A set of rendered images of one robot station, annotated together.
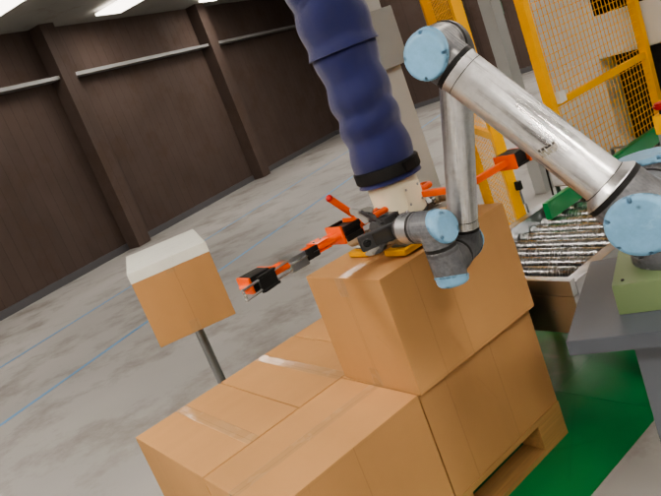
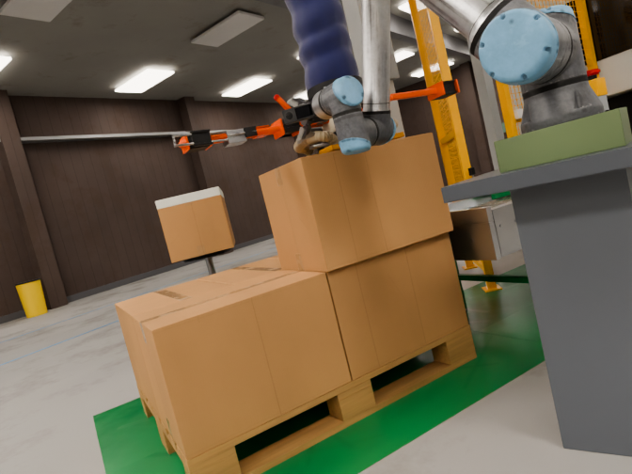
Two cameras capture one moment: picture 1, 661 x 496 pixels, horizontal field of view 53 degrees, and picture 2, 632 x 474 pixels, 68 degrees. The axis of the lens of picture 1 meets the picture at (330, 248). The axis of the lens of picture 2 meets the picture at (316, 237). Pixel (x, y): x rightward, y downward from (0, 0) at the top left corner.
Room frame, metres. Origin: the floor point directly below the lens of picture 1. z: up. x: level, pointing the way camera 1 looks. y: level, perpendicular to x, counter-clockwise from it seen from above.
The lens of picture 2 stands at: (0.30, -0.23, 0.80)
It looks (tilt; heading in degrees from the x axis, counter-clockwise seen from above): 4 degrees down; 5
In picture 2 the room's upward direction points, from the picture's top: 14 degrees counter-clockwise
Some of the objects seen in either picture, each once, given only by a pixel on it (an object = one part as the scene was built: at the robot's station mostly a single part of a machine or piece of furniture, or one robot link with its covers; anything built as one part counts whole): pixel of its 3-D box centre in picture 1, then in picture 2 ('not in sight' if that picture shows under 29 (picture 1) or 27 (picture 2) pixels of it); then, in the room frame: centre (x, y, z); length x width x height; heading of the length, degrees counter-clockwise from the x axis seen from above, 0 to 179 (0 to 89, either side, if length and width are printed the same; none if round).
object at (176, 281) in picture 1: (178, 283); (199, 224); (3.49, 0.83, 0.82); 0.60 x 0.40 x 0.40; 13
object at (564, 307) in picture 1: (502, 308); (432, 244); (2.44, -0.54, 0.48); 0.70 x 0.03 x 0.15; 34
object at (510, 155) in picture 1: (511, 158); (442, 89); (2.15, -0.66, 1.08); 0.09 x 0.08 x 0.05; 33
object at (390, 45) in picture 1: (384, 38); (381, 57); (3.62, -0.66, 1.62); 0.20 x 0.05 x 0.30; 124
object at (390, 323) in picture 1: (422, 291); (355, 202); (2.22, -0.24, 0.74); 0.60 x 0.40 x 0.40; 122
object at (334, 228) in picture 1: (344, 230); (287, 128); (2.07, -0.06, 1.08); 0.10 x 0.08 x 0.06; 33
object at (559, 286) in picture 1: (494, 284); (427, 221); (2.45, -0.55, 0.58); 0.70 x 0.03 x 0.06; 34
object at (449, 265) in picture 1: (449, 263); (354, 133); (1.74, -0.29, 0.96); 0.12 x 0.09 x 0.12; 143
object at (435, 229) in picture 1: (432, 227); (341, 96); (1.74, -0.27, 1.07); 0.12 x 0.09 x 0.10; 33
